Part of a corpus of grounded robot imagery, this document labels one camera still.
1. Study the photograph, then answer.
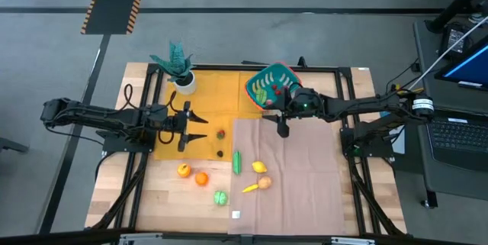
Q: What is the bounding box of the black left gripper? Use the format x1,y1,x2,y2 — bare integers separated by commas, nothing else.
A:
159,100,210,153

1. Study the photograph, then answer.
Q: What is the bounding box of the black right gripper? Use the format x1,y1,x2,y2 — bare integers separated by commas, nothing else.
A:
262,86,326,139

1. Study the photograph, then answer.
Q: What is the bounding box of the orange toy persimmon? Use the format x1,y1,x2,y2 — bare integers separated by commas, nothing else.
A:
176,163,192,179

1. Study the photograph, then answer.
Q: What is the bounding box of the orange toy pumpkin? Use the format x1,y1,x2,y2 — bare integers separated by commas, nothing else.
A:
194,171,210,187

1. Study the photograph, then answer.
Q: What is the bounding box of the tan toy potato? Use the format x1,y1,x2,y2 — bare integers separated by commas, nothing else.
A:
257,176,273,191

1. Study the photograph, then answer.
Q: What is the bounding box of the teal basket with orange rim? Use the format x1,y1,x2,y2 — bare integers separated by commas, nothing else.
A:
244,61,303,111

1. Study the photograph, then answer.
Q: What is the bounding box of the yellow cloth mat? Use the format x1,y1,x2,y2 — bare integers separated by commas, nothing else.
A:
153,69,264,162

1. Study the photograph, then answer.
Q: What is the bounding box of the green toy pea pod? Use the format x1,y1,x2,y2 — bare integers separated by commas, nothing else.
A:
233,150,243,176

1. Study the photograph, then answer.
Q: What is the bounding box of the green plant in white pot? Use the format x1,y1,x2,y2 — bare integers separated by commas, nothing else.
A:
149,40,197,96

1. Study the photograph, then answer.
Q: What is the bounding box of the green toy cabbage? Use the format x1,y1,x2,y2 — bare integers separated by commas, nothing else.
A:
213,190,229,207

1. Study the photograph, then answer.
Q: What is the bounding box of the pale pink cloth mat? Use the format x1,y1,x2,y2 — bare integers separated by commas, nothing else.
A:
227,118,346,235

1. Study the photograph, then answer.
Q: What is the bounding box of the white box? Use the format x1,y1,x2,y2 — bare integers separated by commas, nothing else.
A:
392,130,407,155

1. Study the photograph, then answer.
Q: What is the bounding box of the black hazard-striped floor mat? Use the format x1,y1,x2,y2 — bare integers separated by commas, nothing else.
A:
80,0,149,36

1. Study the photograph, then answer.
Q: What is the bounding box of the black equipment cart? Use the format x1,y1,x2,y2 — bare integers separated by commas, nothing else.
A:
413,19,488,210

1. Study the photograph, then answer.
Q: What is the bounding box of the black laptop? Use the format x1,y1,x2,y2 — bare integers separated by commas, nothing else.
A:
413,106,488,173

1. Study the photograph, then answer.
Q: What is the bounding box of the black chair leg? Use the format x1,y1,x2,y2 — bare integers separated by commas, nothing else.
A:
0,137,30,154

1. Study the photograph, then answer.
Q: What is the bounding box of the black power adapter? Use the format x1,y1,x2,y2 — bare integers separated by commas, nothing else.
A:
438,22,473,60

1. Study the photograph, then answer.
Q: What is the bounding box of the black tablet blue screen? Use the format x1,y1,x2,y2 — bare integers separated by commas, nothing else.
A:
434,34,488,92

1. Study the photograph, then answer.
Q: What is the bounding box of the black stand pole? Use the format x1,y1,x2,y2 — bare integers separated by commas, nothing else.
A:
425,0,488,34

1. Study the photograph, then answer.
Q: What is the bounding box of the black metal table frame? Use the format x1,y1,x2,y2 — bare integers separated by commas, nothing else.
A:
86,61,408,240

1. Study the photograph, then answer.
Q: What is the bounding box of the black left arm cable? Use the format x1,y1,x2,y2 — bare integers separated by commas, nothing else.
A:
120,82,181,146

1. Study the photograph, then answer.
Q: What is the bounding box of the white cable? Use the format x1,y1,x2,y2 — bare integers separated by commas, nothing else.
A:
403,15,488,97

